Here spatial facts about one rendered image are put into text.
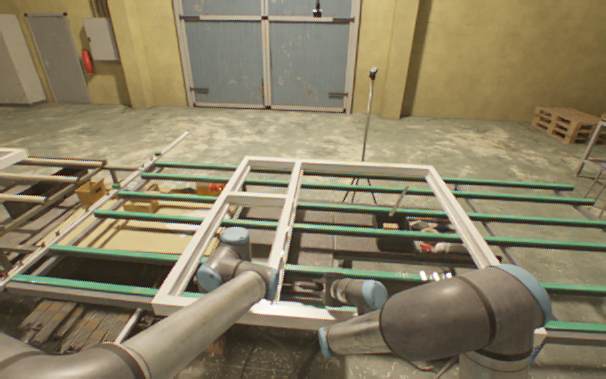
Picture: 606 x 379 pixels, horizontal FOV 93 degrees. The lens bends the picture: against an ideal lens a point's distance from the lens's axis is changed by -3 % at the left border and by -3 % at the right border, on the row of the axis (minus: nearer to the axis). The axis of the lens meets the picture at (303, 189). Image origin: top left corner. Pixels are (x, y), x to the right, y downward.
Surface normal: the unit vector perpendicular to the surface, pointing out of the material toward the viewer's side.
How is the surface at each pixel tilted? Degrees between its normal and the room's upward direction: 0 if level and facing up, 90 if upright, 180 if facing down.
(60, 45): 90
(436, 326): 57
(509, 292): 24
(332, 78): 90
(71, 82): 90
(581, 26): 90
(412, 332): 69
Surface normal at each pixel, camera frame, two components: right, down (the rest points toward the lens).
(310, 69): -0.09, 0.48
